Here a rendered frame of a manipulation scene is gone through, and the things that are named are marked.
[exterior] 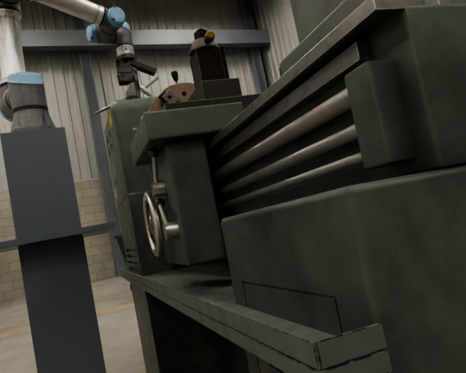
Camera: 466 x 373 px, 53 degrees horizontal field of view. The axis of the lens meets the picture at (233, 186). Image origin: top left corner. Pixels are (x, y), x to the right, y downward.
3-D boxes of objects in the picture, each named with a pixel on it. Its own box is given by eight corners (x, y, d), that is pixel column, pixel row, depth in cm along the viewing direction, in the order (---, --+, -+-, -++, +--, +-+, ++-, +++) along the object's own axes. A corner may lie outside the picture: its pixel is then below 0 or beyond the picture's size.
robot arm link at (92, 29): (93, 16, 193) (117, 19, 200) (83, 28, 202) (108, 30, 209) (96, 34, 192) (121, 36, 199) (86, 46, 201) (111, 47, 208)
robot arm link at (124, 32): (107, 27, 209) (125, 29, 214) (111, 50, 208) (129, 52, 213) (114, 18, 203) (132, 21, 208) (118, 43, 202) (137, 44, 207)
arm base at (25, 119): (8, 134, 154) (4, 105, 155) (13, 144, 169) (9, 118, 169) (57, 129, 160) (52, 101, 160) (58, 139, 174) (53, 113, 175)
